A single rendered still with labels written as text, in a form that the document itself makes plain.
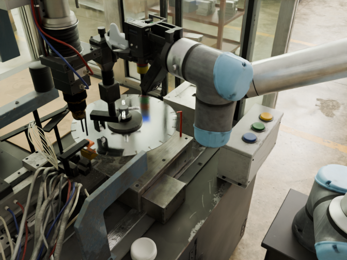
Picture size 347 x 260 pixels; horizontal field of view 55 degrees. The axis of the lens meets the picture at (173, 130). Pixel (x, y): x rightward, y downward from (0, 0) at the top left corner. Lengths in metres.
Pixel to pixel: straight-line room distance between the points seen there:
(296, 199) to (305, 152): 1.44
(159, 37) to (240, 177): 0.59
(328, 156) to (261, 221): 0.81
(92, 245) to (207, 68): 0.50
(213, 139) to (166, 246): 0.42
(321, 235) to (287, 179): 1.50
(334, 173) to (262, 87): 0.32
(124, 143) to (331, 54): 0.58
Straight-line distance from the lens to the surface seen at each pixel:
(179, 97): 1.27
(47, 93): 1.08
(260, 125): 1.13
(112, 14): 1.56
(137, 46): 0.69
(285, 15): 1.15
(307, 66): 0.71
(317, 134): 2.77
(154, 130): 1.01
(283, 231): 1.05
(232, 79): 0.56
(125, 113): 1.01
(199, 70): 0.59
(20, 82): 1.83
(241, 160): 1.06
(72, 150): 0.93
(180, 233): 0.99
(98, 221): 0.82
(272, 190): 2.21
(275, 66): 0.71
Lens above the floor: 1.55
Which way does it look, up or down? 37 degrees down
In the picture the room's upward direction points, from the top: straight up
